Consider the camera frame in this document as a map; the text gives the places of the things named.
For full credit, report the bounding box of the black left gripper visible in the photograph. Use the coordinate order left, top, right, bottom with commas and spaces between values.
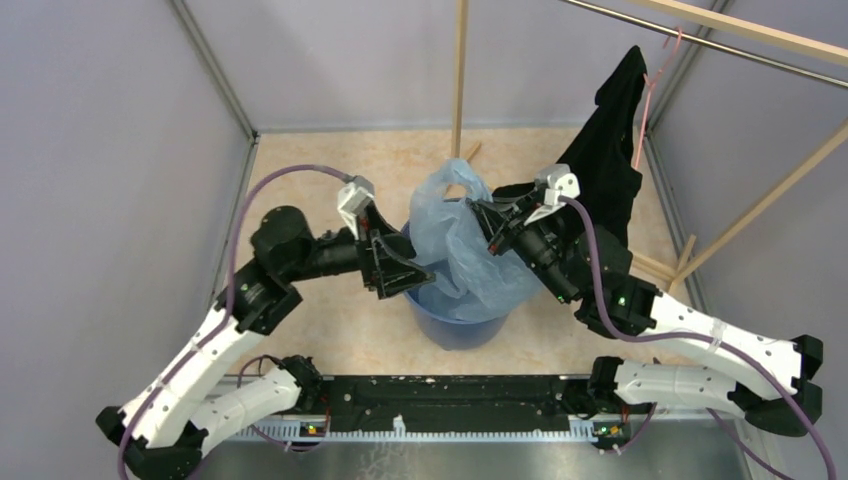
288, 200, 438, 296

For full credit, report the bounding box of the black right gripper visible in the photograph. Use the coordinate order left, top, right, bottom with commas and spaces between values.
467, 189, 579, 305

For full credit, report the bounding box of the light blue trash bag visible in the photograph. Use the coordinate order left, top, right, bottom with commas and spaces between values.
408, 158, 543, 324

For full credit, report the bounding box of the blue plastic trash bin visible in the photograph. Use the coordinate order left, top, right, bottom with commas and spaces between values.
400, 221, 511, 352

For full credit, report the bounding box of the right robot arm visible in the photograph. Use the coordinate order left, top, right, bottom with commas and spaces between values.
459, 190, 823, 437

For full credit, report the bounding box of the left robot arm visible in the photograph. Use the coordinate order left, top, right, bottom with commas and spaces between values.
96, 205, 434, 479

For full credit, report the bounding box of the black hanging garment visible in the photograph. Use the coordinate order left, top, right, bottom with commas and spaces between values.
493, 44, 649, 250

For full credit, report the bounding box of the metal hanging rod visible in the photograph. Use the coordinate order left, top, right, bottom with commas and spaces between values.
564, 0, 847, 90

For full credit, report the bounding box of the pink clothes hanger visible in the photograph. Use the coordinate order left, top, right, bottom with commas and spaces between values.
631, 26, 683, 170

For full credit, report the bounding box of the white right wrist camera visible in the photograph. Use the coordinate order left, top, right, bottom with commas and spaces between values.
524, 164, 581, 226

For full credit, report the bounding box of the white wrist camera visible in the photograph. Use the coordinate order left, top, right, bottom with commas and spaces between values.
524, 164, 581, 226
336, 175, 375, 240

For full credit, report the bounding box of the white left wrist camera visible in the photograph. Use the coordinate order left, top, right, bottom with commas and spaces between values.
336, 175, 375, 240

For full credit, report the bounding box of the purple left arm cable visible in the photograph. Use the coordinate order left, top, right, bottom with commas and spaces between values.
117, 164, 352, 480

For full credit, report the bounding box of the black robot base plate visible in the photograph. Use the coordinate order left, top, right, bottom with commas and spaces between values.
258, 374, 654, 435

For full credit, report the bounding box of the white slotted cable duct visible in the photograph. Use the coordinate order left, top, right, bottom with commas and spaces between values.
229, 416, 598, 444

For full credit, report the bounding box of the wooden clothes rack frame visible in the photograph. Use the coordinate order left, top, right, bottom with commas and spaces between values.
465, 1, 847, 293

